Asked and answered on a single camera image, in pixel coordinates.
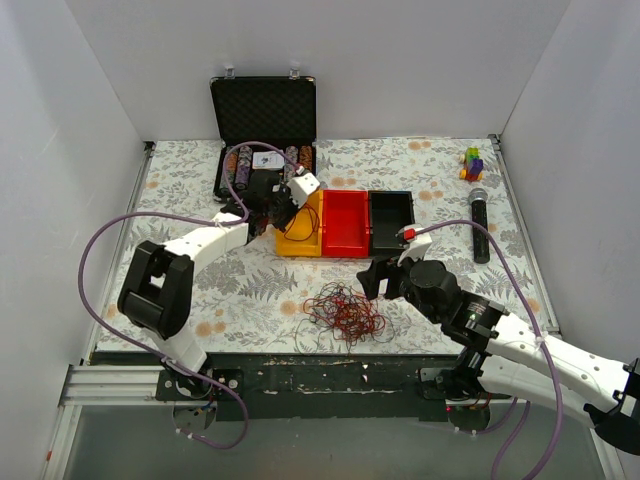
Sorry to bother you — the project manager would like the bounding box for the colourful toy block figure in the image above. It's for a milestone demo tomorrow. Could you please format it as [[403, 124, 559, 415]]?
[[459, 147, 484, 182]]

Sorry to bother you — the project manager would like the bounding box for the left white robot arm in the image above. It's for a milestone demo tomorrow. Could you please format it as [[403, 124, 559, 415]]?
[[117, 168, 319, 400]]

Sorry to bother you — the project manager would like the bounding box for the playing card deck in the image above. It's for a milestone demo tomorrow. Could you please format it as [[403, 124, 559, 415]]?
[[252, 151, 285, 170]]

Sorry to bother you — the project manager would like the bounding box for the yellow plastic bin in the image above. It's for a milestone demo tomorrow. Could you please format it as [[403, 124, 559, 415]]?
[[275, 190, 323, 257]]

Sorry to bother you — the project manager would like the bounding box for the black plastic bin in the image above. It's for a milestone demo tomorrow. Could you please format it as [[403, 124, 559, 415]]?
[[368, 190, 415, 257]]

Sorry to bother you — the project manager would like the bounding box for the floral table mat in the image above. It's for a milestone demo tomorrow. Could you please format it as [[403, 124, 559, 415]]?
[[116, 137, 558, 354]]

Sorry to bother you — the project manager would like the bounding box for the red plastic bin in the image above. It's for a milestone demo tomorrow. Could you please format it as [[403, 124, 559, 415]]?
[[322, 190, 370, 258]]

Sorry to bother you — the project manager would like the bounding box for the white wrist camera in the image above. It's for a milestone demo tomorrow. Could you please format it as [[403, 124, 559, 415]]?
[[287, 169, 320, 207], [396, 224, 432, 266]]

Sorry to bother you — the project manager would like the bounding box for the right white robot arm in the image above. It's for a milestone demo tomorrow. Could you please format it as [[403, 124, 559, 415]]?
[[356, 258, 639, 455]]

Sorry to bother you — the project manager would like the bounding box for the black microphone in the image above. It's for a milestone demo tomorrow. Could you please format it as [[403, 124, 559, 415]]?
[[468, 188, 490, 264]]

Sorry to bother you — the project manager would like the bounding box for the black poker chip case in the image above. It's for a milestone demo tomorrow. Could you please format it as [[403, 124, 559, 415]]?
[[209, 76, 317, 202]]

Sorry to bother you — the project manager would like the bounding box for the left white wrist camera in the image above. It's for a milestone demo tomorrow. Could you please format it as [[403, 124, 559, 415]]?
[[287, 169, 320, 207]]

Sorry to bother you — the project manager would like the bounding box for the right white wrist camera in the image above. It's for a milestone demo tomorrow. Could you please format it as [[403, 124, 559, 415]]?
[[396, 224, 432, 266]]

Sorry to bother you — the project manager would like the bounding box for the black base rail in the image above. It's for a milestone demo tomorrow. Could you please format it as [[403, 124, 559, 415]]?
[[156, 353, 508, 430]]

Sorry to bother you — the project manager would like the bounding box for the thin dark wire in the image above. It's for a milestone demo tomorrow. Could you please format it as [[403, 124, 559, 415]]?
[[293, 314, 396, 357]]

